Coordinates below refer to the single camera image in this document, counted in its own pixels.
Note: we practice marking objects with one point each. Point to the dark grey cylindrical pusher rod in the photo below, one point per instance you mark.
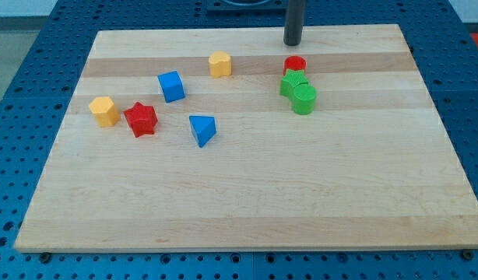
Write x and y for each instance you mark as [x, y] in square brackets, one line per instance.
[294, 22]

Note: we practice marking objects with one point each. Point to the green star block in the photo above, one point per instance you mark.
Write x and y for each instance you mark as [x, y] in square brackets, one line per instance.
[290, 81]

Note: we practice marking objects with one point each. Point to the red star block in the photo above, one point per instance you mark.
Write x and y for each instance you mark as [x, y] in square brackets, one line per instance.
[142, 119]

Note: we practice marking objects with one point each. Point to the red cylinder block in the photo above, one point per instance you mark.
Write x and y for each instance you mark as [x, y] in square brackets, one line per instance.
[295, 63]

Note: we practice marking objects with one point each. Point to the green cylinder block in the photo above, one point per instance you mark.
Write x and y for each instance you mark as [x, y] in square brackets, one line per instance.
[303, 99]

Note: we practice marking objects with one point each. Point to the yellow heart block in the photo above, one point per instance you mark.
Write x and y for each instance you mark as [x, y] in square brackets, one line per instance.
[220, 64]

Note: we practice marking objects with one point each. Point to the blue cube block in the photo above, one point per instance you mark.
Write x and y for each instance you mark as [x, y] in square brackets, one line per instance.
[172, 86]

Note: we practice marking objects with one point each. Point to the blue triangle block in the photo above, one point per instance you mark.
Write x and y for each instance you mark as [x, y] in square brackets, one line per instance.
[203, 128]

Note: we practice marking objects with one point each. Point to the light wooden board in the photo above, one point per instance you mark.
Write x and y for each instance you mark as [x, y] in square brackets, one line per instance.
[371, 168]

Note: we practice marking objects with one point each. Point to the yellow hexagon block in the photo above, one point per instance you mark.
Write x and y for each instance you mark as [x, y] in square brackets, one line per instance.
[104, 111]

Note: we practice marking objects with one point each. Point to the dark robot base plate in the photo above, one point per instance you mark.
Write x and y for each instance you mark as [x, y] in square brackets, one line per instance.
[244, 5]

